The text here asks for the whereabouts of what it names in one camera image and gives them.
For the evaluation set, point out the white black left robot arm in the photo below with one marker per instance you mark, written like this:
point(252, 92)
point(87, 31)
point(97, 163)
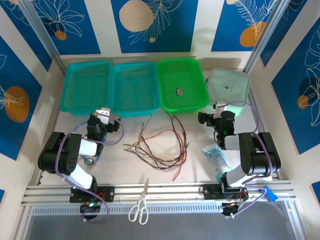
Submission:
point(57, 155)

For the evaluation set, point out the light blue stethoscope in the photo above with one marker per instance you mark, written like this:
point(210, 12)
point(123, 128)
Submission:
point(89, 160)

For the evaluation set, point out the blue plastic wrapped packet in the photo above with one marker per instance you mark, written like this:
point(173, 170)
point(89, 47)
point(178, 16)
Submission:
point(215, 157)

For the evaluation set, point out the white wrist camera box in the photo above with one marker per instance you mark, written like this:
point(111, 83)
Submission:
point(103, 115)
point(220, 106)

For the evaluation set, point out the green plastic mesh basket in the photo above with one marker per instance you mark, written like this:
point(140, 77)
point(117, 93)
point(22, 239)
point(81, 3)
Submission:
point(180, 75)

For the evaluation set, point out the small printed sticker label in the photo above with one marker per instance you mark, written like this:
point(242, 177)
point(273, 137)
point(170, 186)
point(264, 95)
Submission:
point(179, 92)

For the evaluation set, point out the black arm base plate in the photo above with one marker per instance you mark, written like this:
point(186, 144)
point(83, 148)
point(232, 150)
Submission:
point(108, 193)
point(210, 192)

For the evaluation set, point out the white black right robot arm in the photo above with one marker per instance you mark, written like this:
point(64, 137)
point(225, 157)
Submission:
point(260, 155)

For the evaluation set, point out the small black controller board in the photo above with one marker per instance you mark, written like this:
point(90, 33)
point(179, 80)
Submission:
point(231, 208)
point(90, 207)

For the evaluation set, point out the aluminium corner post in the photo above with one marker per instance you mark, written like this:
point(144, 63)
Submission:
point(40, 27)
point(265, 32)

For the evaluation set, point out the teal plastic mesh basket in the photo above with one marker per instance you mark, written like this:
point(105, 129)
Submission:
point(135, 87)
point(85, 85)

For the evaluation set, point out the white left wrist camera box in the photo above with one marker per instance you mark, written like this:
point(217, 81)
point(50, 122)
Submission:
point(103, 115)

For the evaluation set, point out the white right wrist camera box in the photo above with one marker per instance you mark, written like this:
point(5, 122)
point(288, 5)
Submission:
point(220, 106)

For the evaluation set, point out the aluminium rail frame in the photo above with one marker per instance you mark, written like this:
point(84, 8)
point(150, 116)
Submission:
point(175, 191)

